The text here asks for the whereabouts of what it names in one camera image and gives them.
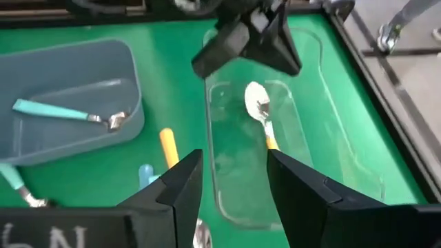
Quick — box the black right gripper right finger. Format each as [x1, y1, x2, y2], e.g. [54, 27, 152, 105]
[267, 148, 441, 248]

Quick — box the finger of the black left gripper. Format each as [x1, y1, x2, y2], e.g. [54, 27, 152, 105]
[191, 22, 251, 79]
[240, 3, 302, 77]

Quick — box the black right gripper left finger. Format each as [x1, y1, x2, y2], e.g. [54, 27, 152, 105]
[0, 148, 204, 248]

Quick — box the green table mat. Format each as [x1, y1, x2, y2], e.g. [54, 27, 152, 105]
[0, 13, 428, 248]

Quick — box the clear plastic bin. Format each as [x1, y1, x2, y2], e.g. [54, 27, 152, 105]
[202, 26, 386, 231]

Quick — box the person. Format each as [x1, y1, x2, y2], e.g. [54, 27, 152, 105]
[377, 0, 441, 52]

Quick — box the grey-blue plastic bin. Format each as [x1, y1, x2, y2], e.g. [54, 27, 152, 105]
[0, 38, 145, 167]

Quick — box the black spoon light blue handle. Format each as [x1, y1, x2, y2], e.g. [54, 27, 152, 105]
[139, 164, 155, 190]

